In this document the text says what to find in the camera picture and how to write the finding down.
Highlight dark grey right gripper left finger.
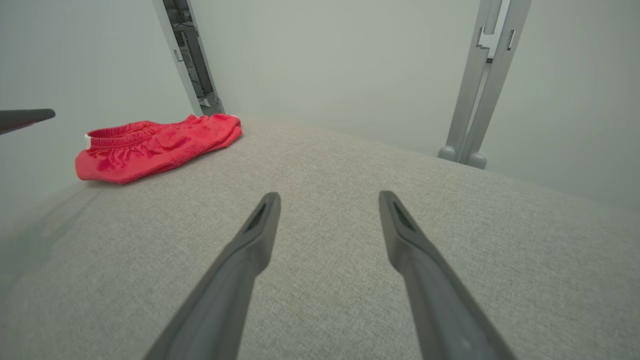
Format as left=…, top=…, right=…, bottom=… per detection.
left=142, top=192, right=281, bottom=360

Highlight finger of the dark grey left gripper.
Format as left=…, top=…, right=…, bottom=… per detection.
left=0, top=108, right=57, bottom=136

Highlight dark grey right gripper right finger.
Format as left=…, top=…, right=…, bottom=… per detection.
left=378, top=190, right=517, bottom=360

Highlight red shorts with white hem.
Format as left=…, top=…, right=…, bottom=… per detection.
left=75, top=113, right=244, bottom=185

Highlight grey partition post round feet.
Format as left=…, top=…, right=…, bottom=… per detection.
left=438, top=0, right=532, bottom=170

